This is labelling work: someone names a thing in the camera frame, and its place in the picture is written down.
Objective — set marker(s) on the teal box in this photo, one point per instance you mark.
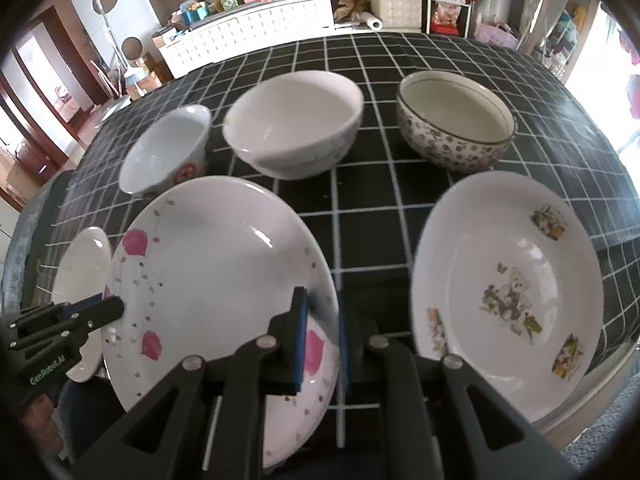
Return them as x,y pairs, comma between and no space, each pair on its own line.
194,14

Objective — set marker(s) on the person's left hand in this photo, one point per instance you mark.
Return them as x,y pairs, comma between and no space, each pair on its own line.
37,425

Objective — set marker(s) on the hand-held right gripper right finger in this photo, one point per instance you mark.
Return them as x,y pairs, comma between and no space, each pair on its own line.
345,355

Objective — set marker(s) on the plain white bowl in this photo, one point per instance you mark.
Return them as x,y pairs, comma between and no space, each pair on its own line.
290,110

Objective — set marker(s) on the bear print plate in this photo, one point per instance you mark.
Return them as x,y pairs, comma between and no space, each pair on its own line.
475,260

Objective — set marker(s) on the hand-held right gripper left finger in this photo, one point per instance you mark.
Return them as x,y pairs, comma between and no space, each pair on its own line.
299,340

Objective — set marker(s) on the small red print bowl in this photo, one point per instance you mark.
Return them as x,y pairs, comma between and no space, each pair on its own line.
160,150

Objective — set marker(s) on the long white cabinet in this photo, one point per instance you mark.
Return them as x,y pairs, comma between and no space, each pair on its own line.
260,30

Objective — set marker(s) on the pink bag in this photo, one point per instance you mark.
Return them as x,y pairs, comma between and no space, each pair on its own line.
495,36

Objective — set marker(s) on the small white plate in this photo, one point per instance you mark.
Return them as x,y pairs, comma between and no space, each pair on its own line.
80,270

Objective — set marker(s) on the pink flower print plate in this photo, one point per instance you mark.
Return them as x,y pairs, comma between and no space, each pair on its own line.
210,270

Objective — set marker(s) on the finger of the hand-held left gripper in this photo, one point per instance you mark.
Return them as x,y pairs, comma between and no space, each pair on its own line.
95,312

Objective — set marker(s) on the beige round bowl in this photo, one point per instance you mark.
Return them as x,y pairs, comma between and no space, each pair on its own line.
450,145

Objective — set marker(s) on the red garment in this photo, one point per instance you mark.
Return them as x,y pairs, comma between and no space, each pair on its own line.
634,97

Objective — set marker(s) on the black checked tablecloth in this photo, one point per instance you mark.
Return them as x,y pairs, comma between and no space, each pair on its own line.
360,200

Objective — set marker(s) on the paper towel roll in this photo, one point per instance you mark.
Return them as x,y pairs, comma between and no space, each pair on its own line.
372,22

